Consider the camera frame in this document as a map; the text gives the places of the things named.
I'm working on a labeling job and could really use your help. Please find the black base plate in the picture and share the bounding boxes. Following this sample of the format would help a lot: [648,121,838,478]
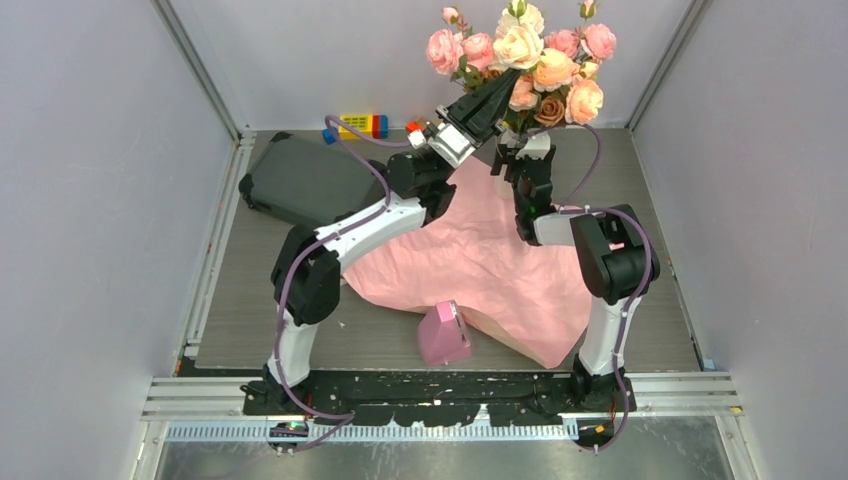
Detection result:
[240,370,637,427]

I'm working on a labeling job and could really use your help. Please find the yellow toy block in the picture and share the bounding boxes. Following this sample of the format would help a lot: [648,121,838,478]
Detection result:
[338,115,376,140]

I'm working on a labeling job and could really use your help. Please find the white rose flower stem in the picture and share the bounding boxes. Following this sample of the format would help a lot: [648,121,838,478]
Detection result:
[493,1,545,70]

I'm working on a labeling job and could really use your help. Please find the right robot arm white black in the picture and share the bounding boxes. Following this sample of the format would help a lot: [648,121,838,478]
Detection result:
[491,145,660,411]

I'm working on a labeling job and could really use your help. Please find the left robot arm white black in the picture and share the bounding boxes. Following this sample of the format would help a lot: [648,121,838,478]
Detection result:
[267,69,522,414]

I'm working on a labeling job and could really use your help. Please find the pink paper bouquet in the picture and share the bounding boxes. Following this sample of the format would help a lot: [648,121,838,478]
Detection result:
[344,158,591,369]

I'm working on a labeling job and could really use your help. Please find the red blue toy block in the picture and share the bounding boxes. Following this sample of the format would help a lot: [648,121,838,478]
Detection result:
[371,114,389,140]

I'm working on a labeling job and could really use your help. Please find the orange red toy block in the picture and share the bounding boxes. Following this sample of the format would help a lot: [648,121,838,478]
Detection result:
[405,118,428,133]

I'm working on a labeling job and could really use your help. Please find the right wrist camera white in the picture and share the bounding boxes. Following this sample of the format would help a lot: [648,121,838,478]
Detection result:
[516,132,551,161]

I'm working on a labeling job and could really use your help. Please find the pink rose flower stem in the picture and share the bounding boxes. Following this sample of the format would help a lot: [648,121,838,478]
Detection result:
[425,6,499,92]

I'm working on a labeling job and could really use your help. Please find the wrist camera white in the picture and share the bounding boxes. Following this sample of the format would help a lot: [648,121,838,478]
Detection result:
[407,123,479,169]
[516,132,551,161]

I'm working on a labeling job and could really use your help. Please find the peach pink flowers in vase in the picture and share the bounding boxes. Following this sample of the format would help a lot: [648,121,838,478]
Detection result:
[505,23,617,133]

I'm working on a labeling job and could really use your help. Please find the dark grey hard case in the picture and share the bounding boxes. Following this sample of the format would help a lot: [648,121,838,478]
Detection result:
[238,131,385,228]

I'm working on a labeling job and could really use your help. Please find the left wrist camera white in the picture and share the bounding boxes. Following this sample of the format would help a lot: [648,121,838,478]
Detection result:
[407,123,479,169]

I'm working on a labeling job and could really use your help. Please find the white ribbed vase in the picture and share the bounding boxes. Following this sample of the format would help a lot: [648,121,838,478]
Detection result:
[497,128,556,160]

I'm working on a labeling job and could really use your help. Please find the aluminium frame rail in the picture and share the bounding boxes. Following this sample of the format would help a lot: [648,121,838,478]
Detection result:
[142,372,744,444]

